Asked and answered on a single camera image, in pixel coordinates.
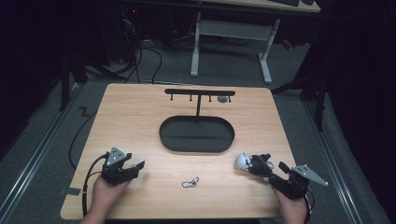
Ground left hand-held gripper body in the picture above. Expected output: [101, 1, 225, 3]
[100, 147, 131, 187]

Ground dark computer tower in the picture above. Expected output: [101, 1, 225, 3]
[119, 5, 142, 64]

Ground metal floor rail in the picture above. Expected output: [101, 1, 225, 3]
[0, 82, 81, 217]
[302, 101, 364, 224]

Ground white-legged desk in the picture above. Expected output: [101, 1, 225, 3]
[189, 0, 322, 85]

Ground white-headed toy figure keychain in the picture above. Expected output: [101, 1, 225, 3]
[234, 151, 276, 177]

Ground grey tape patch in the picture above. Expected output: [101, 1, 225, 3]
[57, 186, 82, 197]

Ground black key rack with tray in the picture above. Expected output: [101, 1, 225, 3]
[159, 88, 236, 154]

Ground person's left hand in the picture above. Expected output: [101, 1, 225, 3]
[90, 175, 132, 217]

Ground black floor cable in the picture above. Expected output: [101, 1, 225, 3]
[68, 105, 98, 171]

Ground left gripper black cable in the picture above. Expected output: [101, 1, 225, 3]
[81, 151, 110, 217]

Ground silver carabiner clip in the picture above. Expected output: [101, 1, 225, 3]
[181, 176, 201, 189]

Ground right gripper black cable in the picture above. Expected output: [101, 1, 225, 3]
[303, 187, 316, 224]

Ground person's right hand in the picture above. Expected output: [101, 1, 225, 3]
[273, 186, 309, 224]

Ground looped black cable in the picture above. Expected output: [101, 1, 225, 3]
[123, 39, 163, 85]

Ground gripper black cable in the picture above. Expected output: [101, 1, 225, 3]
[81, 151, 110, 217]
[303, 187, 316, 224]

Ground black keyboard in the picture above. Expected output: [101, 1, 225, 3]
[268, 0, 301, 7]

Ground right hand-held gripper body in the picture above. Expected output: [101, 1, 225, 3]
[284, 163, 330, 200]

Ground black metal stand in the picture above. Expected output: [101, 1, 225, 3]
[58, 50, 126, 113]
[271, 73, 329, 133]

